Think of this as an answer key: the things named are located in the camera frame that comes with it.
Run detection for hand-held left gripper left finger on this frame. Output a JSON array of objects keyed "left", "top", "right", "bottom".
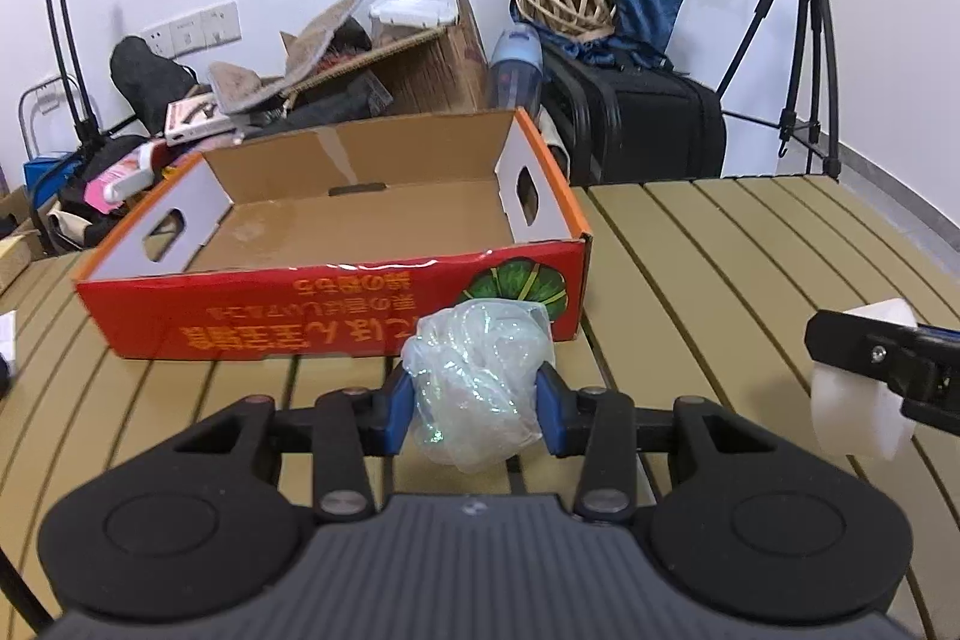
[{"left": 176, "top": 364, "right": 415, "bottom": 519}]

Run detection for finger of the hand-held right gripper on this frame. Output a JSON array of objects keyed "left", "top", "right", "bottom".
[{"left": 805, "top": 308, "right": 913, "bottom": 387}]

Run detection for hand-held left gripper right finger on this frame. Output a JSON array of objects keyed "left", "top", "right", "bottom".
[{"left": 536, "top": 364, "right": 777, "bottom": 517}]

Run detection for white foam wedge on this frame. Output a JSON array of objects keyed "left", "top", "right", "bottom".
[{"left": 811, "top": 298, "right": 920, "bottom": 462}]

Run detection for clear plastic bag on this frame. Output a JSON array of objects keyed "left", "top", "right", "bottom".
[{"left": 400, "top": 300, "right": 558, "bottom": 473}]

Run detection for red cardboard box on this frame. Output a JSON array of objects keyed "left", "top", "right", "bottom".
[{"left": 74, "top": 107, "right": 594, "bottom": 361}]

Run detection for black suitcase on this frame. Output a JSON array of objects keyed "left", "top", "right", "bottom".
[{"left": 539, "top": 43, "right": 728, "bottom": 188}]

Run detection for black tripod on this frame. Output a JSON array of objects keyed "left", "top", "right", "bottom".
[{"left": 715, "top": 0, "right": 843, "bottom": 181}]

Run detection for blue water bottle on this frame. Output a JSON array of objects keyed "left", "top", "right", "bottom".
[{"left": 487, "top": 26, "right": 545, "bottom": 113}]

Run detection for large brown cardboard box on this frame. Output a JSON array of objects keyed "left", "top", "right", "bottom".
[{"left": 280, "top": 0, "right": 494, "bottom": 121}]

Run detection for white bottle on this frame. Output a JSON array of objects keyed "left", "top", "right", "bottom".
[{"left": 111, "top": 143, "right": 164, "bottom": 185}]

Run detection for pink packet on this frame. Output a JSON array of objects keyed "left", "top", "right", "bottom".
[{"left": 83, "top": 160, "right": 151, "bottom": 211}]

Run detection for grey-brown felt pieces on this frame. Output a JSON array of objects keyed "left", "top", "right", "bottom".
[{"left": 208, "top": 0, "right": 374, "bottom": 118}]

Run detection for white foam tray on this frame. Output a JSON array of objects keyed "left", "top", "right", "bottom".
[{"left": 368, "top": 0, "right": 459, "bottom": 31}]

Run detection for black rolled bag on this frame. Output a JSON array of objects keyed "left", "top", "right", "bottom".
[{"left": 109, "top": 35, "right": 201, "bottom": 133}]

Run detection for blue folding cart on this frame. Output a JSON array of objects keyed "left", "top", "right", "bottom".
[{"left": 22, "top": 156, "right": 62, "bottom": 193}]

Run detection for open brown cardboard boxes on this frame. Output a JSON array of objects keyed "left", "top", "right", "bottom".
[{"left": 0, "top": 185, "right": 36, "bottom": 238}]

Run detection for white wall sockets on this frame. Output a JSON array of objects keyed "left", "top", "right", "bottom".
[{"left": 138, "top": 0, "right": 243, "bottom": 58}]

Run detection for grey metal cart frame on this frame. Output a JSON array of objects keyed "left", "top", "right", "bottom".
[{"left": 18, "top": 77, "right": 85, "bottom": 159}]

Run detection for black trolley handle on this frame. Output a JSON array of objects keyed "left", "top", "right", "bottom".
[{"left": 16, "top": 0, "right": 104, "bottom": 140}]

